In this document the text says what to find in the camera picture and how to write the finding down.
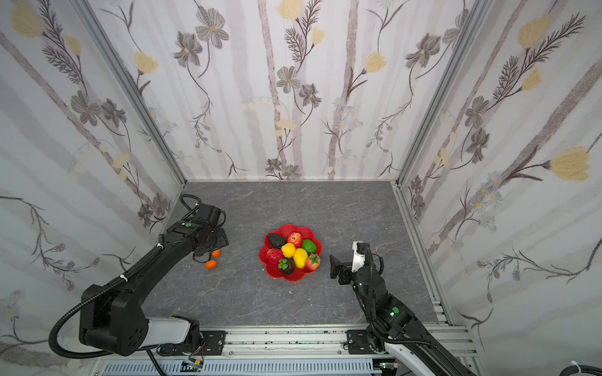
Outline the red strawberry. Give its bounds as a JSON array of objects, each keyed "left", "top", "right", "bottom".
[{"left": 305, "top": 254, "right": 321, "bottom": 271}]

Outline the green lime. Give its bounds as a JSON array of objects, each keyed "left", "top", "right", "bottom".
[{"left": 302, "top": 239, "right": 318, "bottom": 255}]

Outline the yellow lemon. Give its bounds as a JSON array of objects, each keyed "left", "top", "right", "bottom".
[
  {"left": 293, "top": 248, "right": 309, "bottom": 269},
  {"left": 281, "top": 243, "right": 297, "bottom": 259}
]

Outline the red apple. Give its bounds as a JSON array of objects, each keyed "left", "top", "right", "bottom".
[{"left": 287, "top": 232, "right": 304, "bottom": 248}]

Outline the dark red wrinkled fruit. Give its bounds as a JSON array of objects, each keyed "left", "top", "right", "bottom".
[{"left": 266, "top": 248, "right": 284, "bottom": 265}]

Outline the black avocado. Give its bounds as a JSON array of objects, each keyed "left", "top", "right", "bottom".
[{"left": 267, "top": 233, "right": 288, "bottom": 249}]

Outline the dark brown avocado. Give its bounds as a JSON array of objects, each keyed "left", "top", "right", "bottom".
[{"left": 277, "top": 258, "right": 296, "bottom": 275}]

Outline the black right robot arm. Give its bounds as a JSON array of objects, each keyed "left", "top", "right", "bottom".
[{"left": 329, "top": 255, "right": 474, "bottom": 375}]

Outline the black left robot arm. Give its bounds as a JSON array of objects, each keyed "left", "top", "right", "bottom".
[{"left": 48, "top": 204, "right": 228, "bottom": 359}]

